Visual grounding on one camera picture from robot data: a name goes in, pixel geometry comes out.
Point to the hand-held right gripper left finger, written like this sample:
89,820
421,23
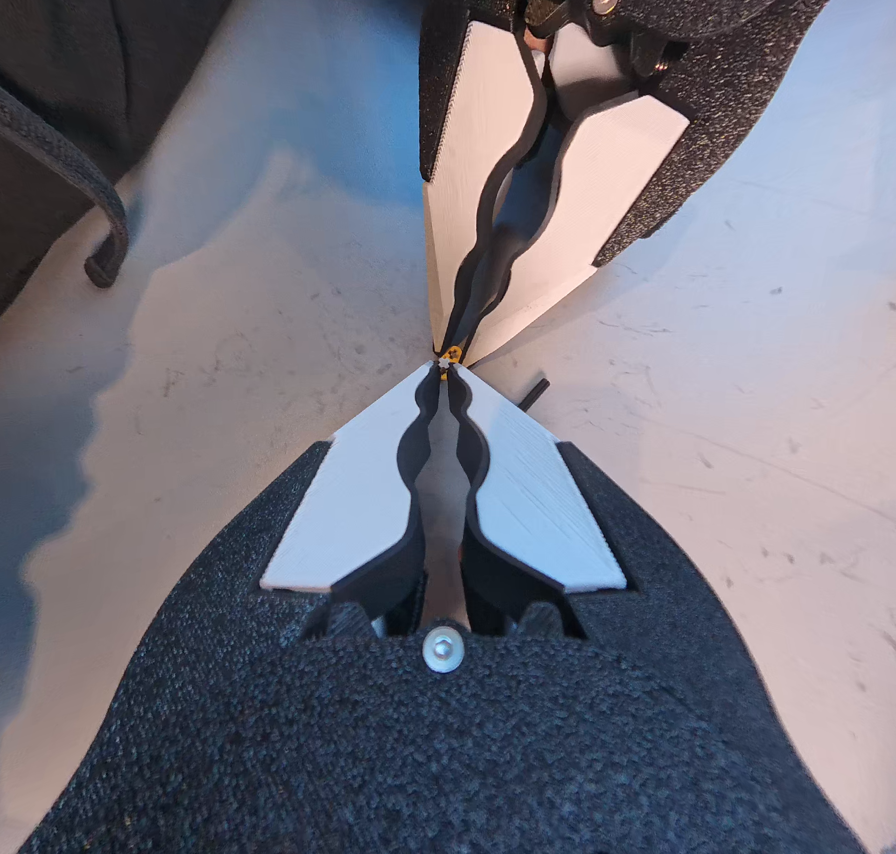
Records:
343,511

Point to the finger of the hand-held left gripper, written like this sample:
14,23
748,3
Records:
595,189
455,168

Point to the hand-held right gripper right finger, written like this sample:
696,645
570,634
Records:
539,511

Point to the yellow two-hole toy brick beam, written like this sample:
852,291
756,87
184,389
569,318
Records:
456,352

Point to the grey desk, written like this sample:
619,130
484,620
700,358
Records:
700,448

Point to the black toy brick axle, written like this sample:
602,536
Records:
535,390

